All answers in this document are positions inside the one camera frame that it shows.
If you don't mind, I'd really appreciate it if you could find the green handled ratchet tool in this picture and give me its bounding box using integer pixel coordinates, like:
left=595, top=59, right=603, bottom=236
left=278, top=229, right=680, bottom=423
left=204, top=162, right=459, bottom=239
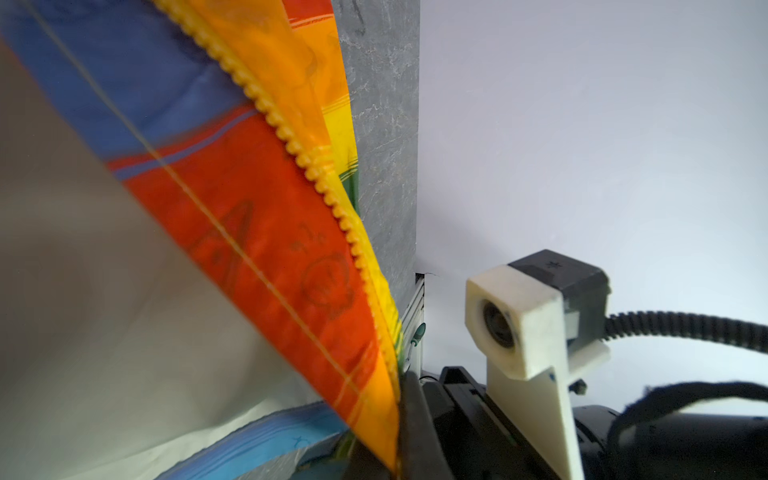
left=410, top=322, right=426, bottom=347

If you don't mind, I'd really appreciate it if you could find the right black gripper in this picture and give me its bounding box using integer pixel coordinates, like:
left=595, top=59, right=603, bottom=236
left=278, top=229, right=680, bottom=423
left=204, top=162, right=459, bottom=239
left=419, top=365, right=625, bottom=480

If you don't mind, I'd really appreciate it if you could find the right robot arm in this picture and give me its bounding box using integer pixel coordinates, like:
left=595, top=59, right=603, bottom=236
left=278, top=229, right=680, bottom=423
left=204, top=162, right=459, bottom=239
left=421, top=367, right=767, bottom=479

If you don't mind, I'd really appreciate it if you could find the black corrugated cable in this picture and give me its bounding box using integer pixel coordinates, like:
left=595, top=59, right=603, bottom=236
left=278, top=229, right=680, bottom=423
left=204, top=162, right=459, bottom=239
left=602, top=310, right=768, bottom=355

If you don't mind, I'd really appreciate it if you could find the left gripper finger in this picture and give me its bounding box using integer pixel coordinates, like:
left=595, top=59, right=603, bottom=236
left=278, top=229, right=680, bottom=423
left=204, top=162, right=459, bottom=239
left=398, top=371, right=454, bottom=480

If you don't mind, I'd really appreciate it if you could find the rainbow striped jacket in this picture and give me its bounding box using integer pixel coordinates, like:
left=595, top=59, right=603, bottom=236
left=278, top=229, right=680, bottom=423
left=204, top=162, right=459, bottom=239
left=1, top=1, right=402, bottom=479

